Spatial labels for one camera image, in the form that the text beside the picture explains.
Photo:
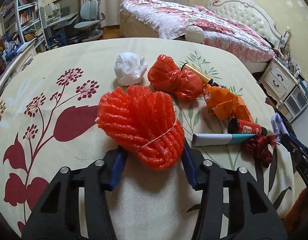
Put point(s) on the white crumpled plastic bag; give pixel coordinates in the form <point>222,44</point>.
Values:
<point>129,69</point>

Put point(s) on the yellow bottle black cap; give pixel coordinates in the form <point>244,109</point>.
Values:
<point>206,80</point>

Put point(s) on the white nightstand with drawers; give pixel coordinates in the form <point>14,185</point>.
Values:
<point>277,81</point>

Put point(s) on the plastic drawer unit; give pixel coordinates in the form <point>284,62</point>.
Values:
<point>294,104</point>

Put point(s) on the white teal tube box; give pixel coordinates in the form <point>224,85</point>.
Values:
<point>206,139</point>

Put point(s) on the light blue cloth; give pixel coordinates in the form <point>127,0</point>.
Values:
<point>278,127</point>

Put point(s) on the white bookshelf with books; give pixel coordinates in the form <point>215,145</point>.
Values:
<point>21,21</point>

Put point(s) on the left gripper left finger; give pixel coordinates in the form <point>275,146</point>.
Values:
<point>115,161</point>

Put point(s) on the grey-blue desk chair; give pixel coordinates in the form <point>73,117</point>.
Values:
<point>90,27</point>

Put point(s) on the grey study desk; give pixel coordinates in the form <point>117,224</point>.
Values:
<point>63,21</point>

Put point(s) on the red-orange knotted plastic bag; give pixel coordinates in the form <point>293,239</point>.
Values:
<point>165,76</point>

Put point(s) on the white tufted headboard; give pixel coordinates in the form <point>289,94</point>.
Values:
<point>253,15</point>

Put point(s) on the red bottle black cap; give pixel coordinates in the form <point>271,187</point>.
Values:
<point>238,126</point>

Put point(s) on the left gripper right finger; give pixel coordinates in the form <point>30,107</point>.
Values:
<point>192,161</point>

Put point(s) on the orange foam net bundle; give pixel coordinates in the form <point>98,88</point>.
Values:
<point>144,123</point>

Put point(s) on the pink floral quilt bed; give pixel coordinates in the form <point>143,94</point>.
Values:
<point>168,20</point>

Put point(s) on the floral sheet on near bed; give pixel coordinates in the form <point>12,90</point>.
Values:
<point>52,154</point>

